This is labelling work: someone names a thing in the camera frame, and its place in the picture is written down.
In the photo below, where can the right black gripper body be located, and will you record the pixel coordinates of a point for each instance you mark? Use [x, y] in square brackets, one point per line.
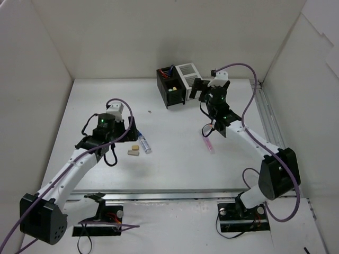
[205, 86]

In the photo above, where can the blue gel pen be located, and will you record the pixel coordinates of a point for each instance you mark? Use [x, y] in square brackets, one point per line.
[170, 71]

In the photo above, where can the pink highlighter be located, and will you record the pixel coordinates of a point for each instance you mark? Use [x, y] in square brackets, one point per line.
[209, 145]

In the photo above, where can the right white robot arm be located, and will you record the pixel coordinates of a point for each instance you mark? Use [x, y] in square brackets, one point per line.
[279, 171]

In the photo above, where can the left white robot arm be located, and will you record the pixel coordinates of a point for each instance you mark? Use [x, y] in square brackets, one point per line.
[43, 215]

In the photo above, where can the tan eraser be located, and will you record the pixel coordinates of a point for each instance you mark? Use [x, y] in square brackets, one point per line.
[135, 147]

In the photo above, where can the grey eraser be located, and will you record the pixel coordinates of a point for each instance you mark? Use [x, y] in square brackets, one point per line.
[133, 152]

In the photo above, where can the white pen holder box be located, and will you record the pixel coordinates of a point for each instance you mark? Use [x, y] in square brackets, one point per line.
[188, 73]

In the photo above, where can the black pen holder box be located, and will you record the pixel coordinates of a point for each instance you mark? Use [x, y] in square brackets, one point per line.
[176, 96]

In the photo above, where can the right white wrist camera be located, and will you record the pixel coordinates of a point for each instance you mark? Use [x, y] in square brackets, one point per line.
[219, 77]

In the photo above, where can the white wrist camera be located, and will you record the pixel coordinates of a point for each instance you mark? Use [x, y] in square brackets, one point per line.
[219, 77]
[116, 109]

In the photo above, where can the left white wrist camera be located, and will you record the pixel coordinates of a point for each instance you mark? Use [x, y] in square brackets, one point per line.
[116, 109]

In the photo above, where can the aluminium front rail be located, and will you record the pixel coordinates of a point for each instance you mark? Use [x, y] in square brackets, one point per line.
[158, 194]

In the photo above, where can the aluminium side rail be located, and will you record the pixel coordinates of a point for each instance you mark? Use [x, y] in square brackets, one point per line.
[270, 125]

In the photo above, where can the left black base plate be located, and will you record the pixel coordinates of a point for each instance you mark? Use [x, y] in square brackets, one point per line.
[110, 214]

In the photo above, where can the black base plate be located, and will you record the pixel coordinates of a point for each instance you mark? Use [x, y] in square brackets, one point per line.
[230, 221]
[110, 214]

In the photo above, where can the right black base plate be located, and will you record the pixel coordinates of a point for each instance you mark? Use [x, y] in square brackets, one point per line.
[230, 221]

